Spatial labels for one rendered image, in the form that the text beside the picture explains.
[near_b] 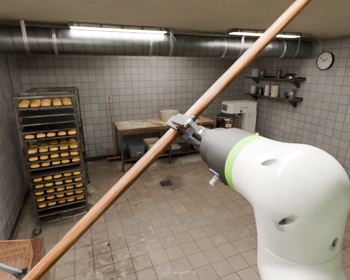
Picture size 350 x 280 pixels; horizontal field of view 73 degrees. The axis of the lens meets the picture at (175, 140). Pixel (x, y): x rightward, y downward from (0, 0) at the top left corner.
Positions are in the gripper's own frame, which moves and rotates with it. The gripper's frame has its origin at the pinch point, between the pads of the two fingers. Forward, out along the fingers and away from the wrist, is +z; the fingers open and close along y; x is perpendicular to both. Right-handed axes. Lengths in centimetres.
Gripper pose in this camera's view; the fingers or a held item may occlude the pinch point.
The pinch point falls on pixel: (180, 127)
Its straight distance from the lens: 59.9
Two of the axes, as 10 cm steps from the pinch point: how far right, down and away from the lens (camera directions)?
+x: 6.9, -7.2, 1.0
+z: -3.9, -2.6, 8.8
